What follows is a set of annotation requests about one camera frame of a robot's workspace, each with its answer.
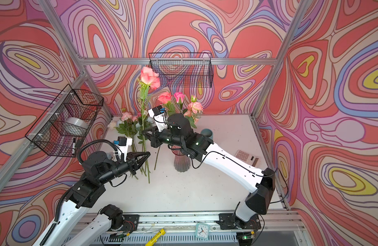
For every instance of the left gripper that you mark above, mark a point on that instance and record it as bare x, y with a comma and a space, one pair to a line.
132, 162

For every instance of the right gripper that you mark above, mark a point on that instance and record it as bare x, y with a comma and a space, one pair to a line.
154, 138

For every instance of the dark pink rose stem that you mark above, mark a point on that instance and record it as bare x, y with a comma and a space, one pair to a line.
173, 103

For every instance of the light pink carnation stem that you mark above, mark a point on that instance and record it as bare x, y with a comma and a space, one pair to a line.
193, 112

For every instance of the salmon pink rose stem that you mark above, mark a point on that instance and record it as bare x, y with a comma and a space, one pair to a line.
148, 80

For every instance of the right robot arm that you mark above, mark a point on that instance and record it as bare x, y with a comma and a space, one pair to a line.
259, 183

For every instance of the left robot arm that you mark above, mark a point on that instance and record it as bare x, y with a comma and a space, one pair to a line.
99, 169

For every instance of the pink glass vase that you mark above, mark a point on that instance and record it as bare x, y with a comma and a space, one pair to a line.
182, 162

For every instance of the teal ceramic vase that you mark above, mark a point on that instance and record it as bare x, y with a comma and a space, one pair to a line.
207, 132

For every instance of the pink flower bunch on table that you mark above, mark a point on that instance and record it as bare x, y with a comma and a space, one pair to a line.
126, 125

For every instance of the black marker pen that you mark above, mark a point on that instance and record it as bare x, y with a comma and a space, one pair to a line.
74, 147

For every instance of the grey tape roll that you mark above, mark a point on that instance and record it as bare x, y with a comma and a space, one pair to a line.
77, 122

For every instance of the yellow marker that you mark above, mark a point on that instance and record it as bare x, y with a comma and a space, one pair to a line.
155, 238

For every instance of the teal alarm clock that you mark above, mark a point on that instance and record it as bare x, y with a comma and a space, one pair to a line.
202, 231

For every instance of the pink calculator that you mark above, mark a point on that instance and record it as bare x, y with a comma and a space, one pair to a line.
248, 158

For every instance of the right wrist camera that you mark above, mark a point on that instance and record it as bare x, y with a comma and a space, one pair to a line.
158, 114

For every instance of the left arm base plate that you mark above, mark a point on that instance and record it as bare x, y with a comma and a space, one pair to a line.
126, 223

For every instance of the back wire basket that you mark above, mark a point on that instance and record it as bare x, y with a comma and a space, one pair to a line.
183, 69

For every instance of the wire basket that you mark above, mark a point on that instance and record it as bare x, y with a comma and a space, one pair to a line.
55, 136
183, 69

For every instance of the left wire basket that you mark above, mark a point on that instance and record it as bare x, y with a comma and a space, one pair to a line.
55, 136

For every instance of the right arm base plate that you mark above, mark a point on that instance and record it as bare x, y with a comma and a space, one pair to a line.
229, 221

